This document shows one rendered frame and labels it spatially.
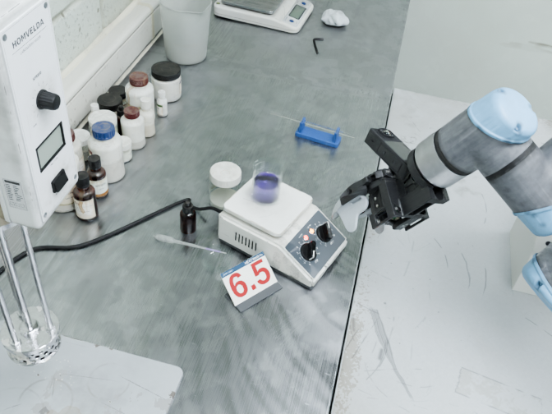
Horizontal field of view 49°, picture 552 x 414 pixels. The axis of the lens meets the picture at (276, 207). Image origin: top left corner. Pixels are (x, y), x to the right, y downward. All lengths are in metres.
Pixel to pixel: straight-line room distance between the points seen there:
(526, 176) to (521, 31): 1.65
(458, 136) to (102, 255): 0.63
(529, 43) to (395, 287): 1.53
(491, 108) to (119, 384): 0.63
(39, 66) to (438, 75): 2.10
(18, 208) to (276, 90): 1.03
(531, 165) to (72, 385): 0.69
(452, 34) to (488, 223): 1.26
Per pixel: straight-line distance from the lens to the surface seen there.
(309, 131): 1.38
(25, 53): 0.51
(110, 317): 1.02
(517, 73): 2.52
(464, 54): 2.47
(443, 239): 1.21
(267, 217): 1.04
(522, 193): 0.83
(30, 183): 0.55
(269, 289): 1.05
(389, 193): 0.91
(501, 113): 0.79
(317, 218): 1.09
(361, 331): 1.02
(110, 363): 0.96
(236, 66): 1.61
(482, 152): 0.82
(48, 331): 0.80
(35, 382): 0.96
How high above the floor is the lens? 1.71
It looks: 43 degrees down
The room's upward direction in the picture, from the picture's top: 7 degrees clockwise
